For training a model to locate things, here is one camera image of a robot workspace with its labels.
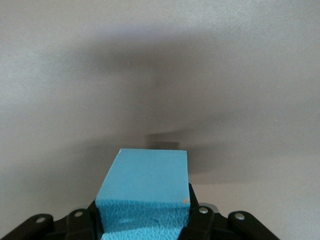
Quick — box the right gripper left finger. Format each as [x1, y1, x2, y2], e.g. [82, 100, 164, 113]
[0, 199, 105, 240]

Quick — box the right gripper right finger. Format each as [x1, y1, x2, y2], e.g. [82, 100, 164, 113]
[178, 183, 277, 240]

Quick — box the blue foam cube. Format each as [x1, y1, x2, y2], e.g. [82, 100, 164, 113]
[95, 148, 193, 240]

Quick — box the brown paper table cover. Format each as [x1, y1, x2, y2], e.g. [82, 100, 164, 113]
[0, 0, 320, 240]

